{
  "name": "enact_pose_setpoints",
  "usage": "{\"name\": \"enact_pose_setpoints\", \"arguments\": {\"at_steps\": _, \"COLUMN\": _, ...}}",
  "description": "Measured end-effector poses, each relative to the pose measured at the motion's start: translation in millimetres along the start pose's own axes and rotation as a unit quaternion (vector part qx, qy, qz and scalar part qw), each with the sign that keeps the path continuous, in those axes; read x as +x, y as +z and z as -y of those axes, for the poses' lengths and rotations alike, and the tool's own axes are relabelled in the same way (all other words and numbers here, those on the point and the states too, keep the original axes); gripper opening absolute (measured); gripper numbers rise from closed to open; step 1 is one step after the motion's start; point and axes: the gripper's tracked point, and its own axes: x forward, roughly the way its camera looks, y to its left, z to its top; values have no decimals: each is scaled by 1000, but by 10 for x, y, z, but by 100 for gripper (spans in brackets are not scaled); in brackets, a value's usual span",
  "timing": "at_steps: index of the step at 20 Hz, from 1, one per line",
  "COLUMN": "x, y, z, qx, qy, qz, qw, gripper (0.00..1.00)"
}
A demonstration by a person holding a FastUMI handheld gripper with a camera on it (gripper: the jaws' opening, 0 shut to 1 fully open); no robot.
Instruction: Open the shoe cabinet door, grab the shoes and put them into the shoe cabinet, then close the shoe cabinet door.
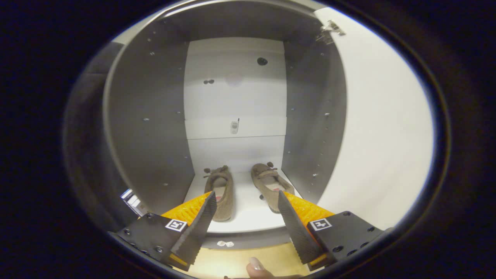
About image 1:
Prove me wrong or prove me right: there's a grey shoe cabinet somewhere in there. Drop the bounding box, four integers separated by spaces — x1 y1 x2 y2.
102 0 347 250

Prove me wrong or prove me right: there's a brown fuzzy shoe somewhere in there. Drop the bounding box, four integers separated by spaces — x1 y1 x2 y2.
203 165 235 222
250 162 296 214

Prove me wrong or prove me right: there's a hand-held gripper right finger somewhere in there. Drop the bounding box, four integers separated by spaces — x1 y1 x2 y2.
277 190 388 272

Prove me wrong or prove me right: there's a black backdrop cloth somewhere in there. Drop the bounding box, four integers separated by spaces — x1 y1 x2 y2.
64 41 124 233

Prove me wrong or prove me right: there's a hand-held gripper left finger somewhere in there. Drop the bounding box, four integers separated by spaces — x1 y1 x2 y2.
108 191 217 272

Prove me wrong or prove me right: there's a white book figure cover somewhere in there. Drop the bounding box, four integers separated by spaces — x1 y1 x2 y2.
123 192 148 217

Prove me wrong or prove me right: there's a metal door hinge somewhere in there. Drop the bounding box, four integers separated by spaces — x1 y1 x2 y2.
315 20 346 45

